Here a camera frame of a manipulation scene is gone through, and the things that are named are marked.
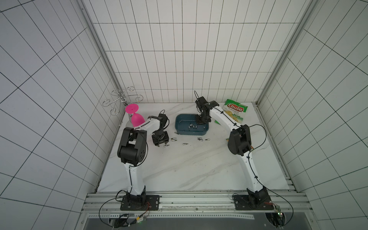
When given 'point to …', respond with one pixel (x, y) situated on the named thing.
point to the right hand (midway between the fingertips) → (193, 123)
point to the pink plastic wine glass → (136, 119)
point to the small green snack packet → (227, 140)
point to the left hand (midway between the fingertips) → (162, 145)
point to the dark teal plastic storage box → (187, 124)
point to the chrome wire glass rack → (118, 94)
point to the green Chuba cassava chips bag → (235, 110)
